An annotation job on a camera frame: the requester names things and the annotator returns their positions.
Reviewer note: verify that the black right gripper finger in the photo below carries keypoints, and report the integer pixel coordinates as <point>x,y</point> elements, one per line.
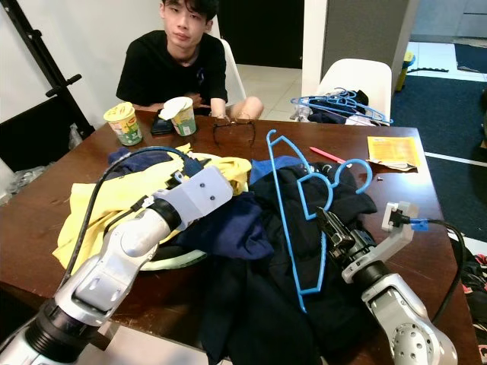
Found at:
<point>331,226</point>
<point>324,237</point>

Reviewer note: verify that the black garment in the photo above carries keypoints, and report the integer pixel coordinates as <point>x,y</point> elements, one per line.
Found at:
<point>266,319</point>

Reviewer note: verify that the yellow mesh shirt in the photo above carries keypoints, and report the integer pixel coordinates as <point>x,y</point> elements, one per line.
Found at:
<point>91,220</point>

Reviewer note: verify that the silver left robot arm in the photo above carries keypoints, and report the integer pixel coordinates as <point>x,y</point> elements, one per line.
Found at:
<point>122,251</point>

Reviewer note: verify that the red pen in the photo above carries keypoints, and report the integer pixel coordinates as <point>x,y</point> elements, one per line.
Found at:
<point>329,155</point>

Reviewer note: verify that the navy blue cloth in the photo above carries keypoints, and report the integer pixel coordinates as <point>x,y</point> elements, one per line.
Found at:
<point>228,232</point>

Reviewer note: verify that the yellow paper sheet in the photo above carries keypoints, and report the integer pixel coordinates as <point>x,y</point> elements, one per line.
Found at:
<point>394,152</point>

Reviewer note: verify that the black framed glasses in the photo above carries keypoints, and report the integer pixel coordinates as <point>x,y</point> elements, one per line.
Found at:
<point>232,122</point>

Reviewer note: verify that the pale green plate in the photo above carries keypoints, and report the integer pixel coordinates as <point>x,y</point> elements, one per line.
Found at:
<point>175,261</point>

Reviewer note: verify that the white chair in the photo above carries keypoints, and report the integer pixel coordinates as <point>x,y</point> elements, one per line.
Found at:
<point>354,76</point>
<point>232,72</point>

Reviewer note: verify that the clear plastic bag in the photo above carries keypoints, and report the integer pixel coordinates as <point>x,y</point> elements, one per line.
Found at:
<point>19,179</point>

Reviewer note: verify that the noodle cup with open lid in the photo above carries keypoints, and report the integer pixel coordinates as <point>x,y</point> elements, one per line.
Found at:
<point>184,120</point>

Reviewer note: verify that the black phone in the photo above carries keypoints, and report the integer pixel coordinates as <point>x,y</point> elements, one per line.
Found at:
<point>163,124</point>

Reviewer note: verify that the man in black t-shirt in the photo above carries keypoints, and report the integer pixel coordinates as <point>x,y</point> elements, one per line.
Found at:
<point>171,72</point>

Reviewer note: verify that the green yellow noodle cup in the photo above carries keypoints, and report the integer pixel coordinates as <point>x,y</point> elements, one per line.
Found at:
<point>124,124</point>

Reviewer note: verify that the black metal stand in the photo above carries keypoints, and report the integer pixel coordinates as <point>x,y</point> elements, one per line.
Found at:
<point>46,68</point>

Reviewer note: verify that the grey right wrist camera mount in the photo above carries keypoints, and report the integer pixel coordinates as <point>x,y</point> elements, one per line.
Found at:
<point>388,236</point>

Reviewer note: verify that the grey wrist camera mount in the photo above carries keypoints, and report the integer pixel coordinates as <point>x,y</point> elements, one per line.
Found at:
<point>388,236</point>
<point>202,194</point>

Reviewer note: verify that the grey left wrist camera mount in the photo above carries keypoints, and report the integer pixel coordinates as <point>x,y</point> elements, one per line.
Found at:
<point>202,194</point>

